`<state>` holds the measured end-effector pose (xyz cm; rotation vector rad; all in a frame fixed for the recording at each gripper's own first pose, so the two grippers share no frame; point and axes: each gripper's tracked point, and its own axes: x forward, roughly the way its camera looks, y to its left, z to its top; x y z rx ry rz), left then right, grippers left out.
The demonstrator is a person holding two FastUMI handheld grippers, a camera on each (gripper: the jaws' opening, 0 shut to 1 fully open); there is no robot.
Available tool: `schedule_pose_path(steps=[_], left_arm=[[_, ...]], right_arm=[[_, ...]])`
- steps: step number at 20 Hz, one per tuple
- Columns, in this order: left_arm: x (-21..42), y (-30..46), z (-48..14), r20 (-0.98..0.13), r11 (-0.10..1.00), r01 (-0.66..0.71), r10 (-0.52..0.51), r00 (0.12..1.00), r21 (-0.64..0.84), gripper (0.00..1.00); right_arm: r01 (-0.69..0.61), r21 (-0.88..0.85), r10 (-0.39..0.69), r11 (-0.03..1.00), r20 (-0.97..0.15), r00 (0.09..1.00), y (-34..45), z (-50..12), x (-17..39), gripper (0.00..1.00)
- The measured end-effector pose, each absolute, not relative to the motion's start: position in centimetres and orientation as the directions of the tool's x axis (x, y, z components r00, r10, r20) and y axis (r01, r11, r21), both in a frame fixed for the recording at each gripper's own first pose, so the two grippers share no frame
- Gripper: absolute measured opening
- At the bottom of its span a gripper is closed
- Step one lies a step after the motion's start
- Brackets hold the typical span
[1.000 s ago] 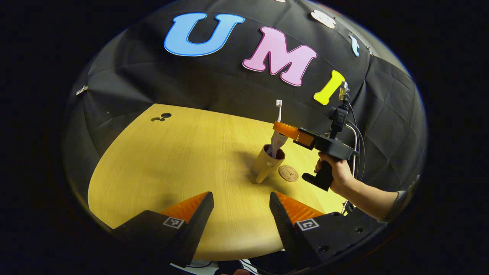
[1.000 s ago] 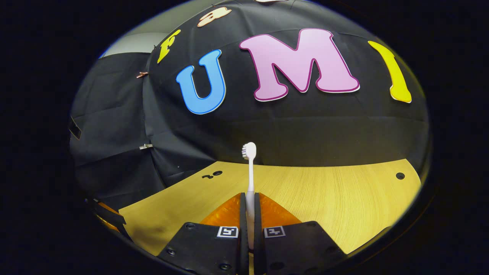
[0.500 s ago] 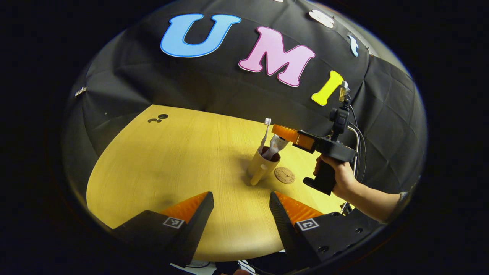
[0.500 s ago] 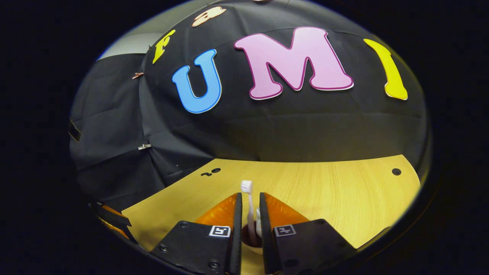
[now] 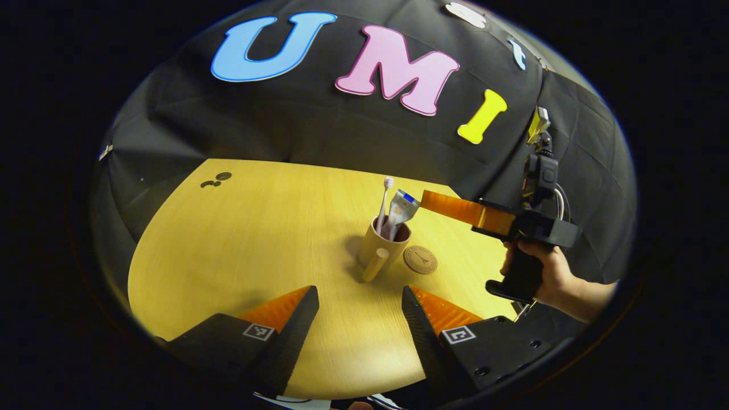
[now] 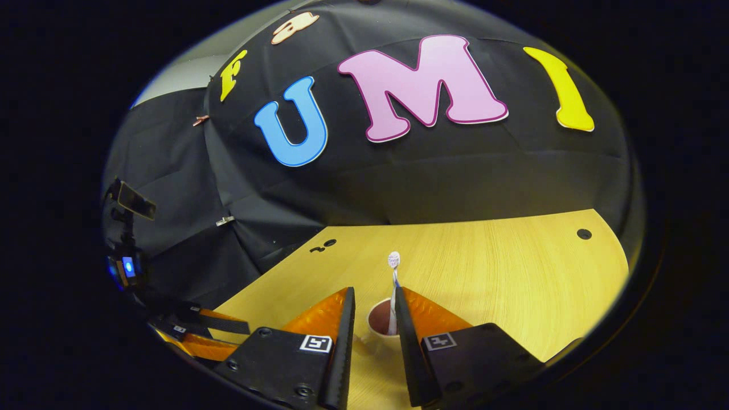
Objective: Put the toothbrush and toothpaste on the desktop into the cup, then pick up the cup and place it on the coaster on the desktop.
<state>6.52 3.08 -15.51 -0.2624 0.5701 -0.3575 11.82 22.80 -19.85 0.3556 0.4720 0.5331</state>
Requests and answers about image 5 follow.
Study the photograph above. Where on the white toothpaste tube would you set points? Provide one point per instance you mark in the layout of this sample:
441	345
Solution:
403	208

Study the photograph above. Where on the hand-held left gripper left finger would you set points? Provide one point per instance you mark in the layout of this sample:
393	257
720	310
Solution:
293	341

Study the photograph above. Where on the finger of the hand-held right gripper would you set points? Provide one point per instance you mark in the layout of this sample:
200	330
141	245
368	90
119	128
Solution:
455	208

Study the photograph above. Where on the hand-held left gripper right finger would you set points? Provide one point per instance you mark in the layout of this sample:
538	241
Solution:
424	341

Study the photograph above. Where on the round brown coaster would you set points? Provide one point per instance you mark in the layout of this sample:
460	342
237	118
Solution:
420	259

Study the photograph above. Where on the wooden desktop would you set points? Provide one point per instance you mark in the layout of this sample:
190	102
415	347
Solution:
256	256

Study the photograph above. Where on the small white tag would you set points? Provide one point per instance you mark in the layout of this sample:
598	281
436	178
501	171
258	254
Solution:
105	151

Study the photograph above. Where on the pink white toothbrush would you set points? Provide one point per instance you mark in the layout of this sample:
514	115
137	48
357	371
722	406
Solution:
385	199

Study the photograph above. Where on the black backdrop cloth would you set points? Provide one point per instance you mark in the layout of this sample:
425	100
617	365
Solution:
319	125

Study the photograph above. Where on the beige cup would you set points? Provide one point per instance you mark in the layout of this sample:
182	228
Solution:
373	245

